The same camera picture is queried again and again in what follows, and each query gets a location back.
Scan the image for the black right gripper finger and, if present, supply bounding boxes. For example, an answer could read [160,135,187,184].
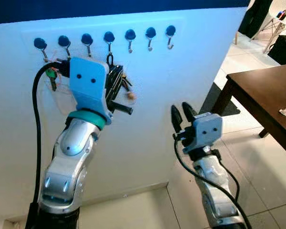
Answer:
[182,102,199,124]
[171,105,183,132]

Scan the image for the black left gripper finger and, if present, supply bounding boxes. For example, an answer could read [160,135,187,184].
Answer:
[113,64,126,98]
[105,67,116,102]

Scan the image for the key bunch with brown fob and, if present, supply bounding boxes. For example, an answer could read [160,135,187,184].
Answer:
[119,72,137,102]

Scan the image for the dark rug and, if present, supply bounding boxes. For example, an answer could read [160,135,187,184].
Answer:
[200,82,240,117]

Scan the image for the clear plastic sleeve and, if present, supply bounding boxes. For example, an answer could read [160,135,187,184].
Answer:
[48,79,79,116]

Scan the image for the dark brown wooden table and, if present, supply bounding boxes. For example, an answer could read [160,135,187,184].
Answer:
[211,63,286,160]

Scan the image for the black bag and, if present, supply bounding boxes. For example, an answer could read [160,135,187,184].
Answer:
[267,34,286,66]

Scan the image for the black cabinet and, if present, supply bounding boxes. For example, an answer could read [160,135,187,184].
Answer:
[238,0,275,40]

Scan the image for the white chair with metal legs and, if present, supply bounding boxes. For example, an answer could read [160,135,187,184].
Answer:
[262,0,286,54]

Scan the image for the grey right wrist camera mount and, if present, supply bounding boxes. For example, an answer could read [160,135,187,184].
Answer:
[191,113,224,154]

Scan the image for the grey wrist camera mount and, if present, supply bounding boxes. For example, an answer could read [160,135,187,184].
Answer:
[191,113,224,154]
[68,56,110,125]

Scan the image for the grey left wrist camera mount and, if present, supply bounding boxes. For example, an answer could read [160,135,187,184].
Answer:
[68,56,110,125]

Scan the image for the blue cap metal wall hook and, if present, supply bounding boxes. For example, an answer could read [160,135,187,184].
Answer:
[58,35,72,60]
[164,25,177,50]
[145,27,157,52]
[124,29,137,53]
[81,33,94,58]
[103,31,116,54]
[33,38,51,63]

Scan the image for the green key with red string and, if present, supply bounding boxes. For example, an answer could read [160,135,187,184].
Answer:
[42,60,60,92]

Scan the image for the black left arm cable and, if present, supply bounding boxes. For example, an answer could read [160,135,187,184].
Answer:
[31,60,71,215]

